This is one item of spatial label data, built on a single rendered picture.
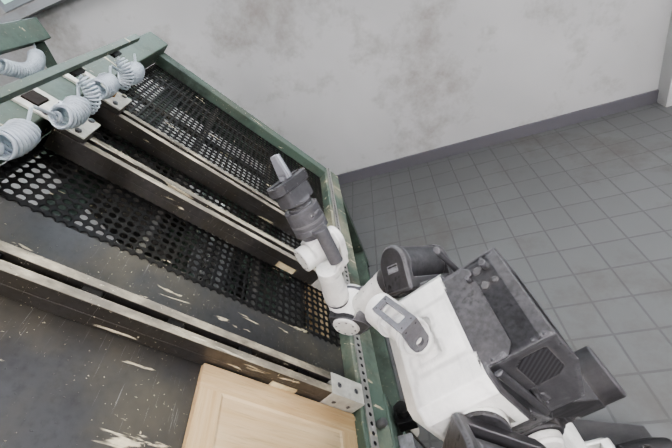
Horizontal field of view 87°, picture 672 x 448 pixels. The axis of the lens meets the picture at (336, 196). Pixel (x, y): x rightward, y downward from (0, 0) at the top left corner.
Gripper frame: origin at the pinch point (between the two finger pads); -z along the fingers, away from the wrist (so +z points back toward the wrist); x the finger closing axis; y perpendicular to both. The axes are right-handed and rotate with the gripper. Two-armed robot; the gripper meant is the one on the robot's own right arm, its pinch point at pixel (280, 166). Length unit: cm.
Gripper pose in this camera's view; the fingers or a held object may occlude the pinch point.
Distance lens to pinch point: 84.8
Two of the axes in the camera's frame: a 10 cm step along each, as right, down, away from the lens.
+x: -5.0, 4.8, -7.3
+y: -7.7, 1.5, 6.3
